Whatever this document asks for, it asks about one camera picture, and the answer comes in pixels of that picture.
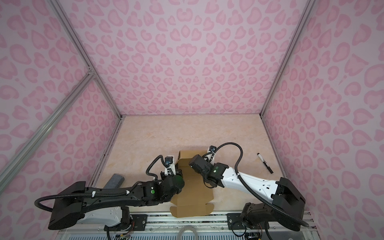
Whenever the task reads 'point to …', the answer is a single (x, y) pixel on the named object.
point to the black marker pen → (265, 163)
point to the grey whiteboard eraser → (115, 181)
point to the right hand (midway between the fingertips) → (201, 163)
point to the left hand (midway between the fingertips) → (180, 164)
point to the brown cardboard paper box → (193, 199)
